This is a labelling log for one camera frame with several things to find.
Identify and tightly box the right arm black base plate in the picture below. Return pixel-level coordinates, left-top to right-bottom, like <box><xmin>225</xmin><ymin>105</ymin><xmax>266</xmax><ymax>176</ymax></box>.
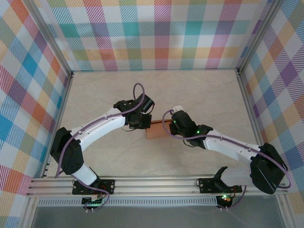
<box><xmin>198</xmin><ymin>177</ymin><xmax>243</xmax><ymax>194</ymax></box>

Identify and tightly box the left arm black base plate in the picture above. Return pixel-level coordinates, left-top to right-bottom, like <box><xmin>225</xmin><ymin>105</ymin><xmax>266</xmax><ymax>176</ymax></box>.
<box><xmin>72</xmin><ymin>179</ymin><xmax>116</xmax><ymax>196</ymax></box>

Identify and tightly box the aluminium frame post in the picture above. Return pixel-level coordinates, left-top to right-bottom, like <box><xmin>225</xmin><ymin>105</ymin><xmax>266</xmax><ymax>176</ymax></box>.
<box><xmin>20</xmin><ymin>197</ymin><xmax>40</xmax><ymax>228</ymax></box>
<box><xmin>22</xmin><ymin>0</ymin><xmax>74</xmax><ymax>77</ymax></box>
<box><xmin>276</xmin><ymin>194</ymin><xmax>296</xmax><ymax>228</ymax></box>
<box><xmin>237</xmin><ymin>0</ymin><xmax>285</xmax><ymax>73</ymax></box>

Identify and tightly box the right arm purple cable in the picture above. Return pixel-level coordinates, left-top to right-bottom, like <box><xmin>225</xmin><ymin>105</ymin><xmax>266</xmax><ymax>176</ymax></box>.
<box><xmin>162</xmin><ymin>109</ymin><xmax>293</xmax><ymax>211</ymax></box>

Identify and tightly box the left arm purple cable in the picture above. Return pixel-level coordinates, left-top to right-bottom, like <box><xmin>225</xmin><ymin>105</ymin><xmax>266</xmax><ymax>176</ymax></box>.
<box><xmin>54</xmin><ymin>83</ymin><xmax>146</xmax><ymax>212</ymax></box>

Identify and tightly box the orange paper box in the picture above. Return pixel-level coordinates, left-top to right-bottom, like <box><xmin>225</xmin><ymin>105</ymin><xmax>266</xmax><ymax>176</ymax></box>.
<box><xmin>145</xmin><ymin>119</ymin><xmax>173</xmax><ymax>141</ymax></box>

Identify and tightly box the slotted grey cable duct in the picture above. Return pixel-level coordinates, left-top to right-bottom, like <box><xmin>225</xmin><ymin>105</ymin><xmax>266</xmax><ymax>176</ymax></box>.
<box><xmin>38</xmin><ymin>198</ymin><xmax>219</xmax><ymax>207</ymax></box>

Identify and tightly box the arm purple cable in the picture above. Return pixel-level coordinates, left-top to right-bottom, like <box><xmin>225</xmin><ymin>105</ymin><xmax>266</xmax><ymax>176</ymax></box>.
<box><xmin>54</xmin><ymin>83</ymin><xmax>146</xmax><ymax>212</ymax></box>
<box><xmin>162</xmin><ymin>109</ymin><xmax>293</xmax><ymax>211</ymax></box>

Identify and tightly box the aluminium side rail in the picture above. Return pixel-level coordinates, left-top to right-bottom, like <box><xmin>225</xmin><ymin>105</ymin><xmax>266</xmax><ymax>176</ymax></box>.
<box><xmin>236</xmin><ymin>68</ymin><xmax>273</xmax><ymax>176</ymax></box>
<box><xmin>40</xmin><ymin>71</ymin><xmax>75</xmax><ymax>179</ymax></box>

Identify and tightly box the aluminium mounting rail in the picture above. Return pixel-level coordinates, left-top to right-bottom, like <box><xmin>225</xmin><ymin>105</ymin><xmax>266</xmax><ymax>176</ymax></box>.
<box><xmin>26</xmin><ymin>175</ymin><xmax>289</xmax><ymax>198</ymax></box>

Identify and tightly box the thin aluminium back rail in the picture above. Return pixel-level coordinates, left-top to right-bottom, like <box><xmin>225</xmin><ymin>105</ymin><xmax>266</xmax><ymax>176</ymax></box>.
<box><xmin>71</xmin><ymin>68</ymin><xmax>240</xmax><ymax>72</ymax></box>

